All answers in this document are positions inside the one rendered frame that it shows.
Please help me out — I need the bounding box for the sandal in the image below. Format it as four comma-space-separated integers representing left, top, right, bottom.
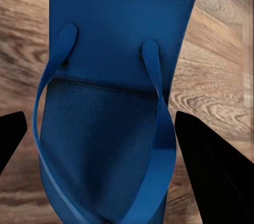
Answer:
32, 0, 196, 224

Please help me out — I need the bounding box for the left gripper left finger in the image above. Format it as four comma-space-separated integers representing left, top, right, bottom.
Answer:
0, 111, 28, 174

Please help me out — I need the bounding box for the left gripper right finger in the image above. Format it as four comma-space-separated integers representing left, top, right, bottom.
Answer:
174, 111, 254, 224

